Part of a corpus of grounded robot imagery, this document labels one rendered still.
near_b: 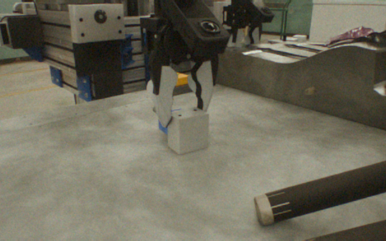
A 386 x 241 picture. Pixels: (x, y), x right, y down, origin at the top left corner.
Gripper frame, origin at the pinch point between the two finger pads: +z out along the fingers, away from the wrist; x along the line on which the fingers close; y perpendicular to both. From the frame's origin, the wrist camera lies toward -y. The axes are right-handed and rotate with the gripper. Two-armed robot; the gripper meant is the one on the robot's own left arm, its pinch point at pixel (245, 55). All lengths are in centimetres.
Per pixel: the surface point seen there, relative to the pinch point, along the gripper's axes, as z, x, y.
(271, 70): -1.6, 13.2, -24.0
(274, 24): 55, -595, 585
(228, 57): -2.8, 15.2, -11.5
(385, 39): -9.6, 3.5, -41.8
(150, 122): 4.7, 41.6, -23.7
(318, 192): 1, 40, -58
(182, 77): 1.0, 27.2, -10.1
